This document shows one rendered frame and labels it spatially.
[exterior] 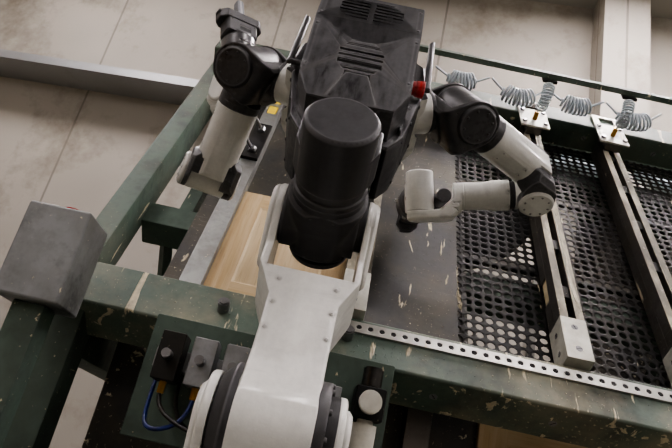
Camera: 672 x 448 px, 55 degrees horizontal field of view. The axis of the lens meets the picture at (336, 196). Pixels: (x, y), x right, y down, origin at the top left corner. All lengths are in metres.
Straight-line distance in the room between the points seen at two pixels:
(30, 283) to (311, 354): 0.58
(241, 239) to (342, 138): 0.79
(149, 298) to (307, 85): 0.61
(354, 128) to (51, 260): 0.63
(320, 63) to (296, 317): 0.45
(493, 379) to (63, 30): 4.50
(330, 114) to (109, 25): 4.39
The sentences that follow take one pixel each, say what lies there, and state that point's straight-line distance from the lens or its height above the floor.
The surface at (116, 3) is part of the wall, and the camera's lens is 5.37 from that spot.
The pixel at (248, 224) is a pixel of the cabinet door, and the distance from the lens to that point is 1.67.
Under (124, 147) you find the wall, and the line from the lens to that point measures 4.59.
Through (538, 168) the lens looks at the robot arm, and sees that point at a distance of 1.45.
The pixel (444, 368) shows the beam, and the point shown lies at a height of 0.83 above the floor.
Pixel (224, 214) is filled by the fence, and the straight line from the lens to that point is 1.66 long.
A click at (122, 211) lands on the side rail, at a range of 1.65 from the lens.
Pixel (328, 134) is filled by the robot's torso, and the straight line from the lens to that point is 0.88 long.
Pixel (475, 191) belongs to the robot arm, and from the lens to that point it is 1.51.
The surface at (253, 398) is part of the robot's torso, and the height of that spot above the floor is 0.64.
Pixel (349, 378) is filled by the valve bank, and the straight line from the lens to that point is 1.35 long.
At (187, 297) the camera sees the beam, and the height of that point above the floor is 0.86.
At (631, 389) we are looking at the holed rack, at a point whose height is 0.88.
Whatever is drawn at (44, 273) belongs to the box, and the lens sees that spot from 1.27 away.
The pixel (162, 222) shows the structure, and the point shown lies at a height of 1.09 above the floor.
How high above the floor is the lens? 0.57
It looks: 24 degrees up
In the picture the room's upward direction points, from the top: 13 degrees clockwise
